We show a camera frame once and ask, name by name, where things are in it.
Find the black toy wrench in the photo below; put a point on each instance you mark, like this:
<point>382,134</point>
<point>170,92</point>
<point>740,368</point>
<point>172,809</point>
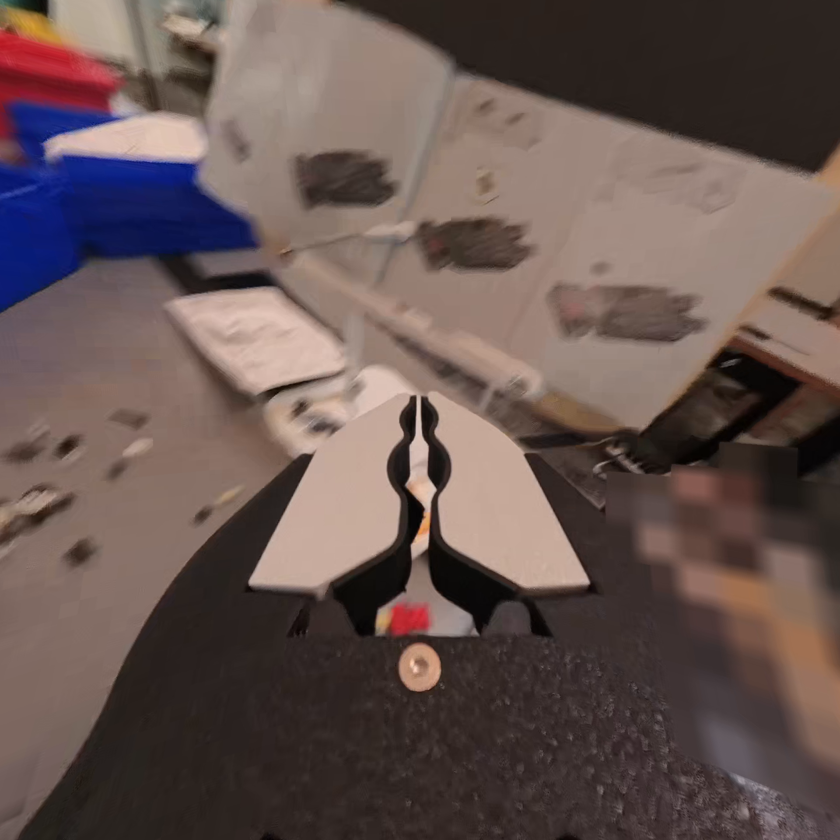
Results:
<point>128,418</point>

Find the red toy minifigure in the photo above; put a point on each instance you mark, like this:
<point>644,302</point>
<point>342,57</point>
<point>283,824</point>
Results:
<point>410,618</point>

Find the small black tile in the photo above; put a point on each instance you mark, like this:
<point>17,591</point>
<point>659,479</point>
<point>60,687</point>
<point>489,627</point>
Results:
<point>203,516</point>

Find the white printed paper bag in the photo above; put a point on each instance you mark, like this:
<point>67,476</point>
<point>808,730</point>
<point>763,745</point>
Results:
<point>256,334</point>

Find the small white brick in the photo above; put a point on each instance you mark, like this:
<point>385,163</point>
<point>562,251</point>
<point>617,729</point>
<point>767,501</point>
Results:
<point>29,499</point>

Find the black frame plate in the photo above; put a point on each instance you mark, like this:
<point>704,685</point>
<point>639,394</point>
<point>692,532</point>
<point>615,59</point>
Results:
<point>69,449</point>

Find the black angled brick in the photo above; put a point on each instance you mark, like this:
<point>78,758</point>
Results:
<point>58,506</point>

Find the black slope brick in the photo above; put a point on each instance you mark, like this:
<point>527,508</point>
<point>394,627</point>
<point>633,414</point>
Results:
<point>25,451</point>

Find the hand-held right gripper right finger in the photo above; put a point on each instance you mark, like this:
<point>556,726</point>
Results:
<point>505,518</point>

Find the dark grey rounded plate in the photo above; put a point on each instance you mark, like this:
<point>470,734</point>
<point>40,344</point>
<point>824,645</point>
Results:
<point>117,469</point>

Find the light grey bracket brick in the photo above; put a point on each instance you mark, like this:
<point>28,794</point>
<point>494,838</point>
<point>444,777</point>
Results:
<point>37,430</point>

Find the open instruction booklet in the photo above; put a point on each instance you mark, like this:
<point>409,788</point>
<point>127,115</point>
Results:
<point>590,197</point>

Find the grey desk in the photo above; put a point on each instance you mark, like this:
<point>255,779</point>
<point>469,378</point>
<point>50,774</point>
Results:
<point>98,623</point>

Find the white clip plate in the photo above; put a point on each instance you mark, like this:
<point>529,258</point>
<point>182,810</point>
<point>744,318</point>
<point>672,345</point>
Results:
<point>138,448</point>

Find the red storage bin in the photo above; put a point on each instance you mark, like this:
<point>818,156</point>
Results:
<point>52,79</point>

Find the clear bag of dark bricks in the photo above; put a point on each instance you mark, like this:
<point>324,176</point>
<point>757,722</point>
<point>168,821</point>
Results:
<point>315,417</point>

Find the black clip brick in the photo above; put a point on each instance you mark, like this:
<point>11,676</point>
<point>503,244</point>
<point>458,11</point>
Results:
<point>81,552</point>

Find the tan connector pin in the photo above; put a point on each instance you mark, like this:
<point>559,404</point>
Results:
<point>228,495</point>

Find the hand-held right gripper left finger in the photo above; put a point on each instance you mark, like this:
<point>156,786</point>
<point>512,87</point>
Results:
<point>341,518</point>

